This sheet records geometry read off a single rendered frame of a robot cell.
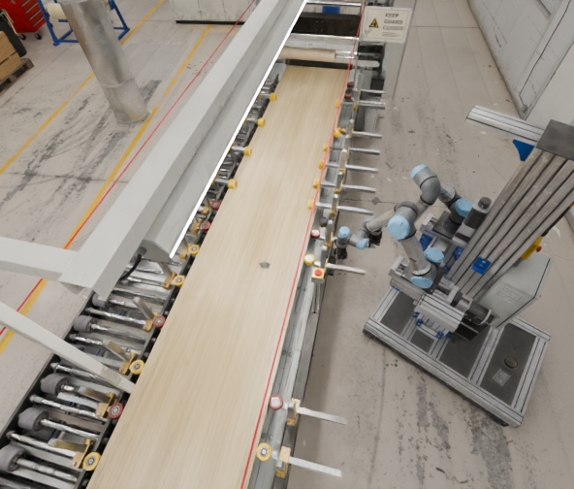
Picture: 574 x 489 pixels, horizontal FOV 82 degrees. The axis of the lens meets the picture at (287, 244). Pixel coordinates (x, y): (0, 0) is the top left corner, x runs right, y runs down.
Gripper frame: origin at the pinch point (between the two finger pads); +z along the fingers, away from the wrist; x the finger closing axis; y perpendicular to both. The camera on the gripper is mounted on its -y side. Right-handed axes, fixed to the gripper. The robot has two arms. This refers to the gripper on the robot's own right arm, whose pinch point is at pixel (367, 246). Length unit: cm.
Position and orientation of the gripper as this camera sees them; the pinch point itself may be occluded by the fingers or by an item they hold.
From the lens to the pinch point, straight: 267.2
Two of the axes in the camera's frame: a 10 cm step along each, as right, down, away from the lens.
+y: 9.7, 1.6, -1.7
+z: 0.4, 5.9, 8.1
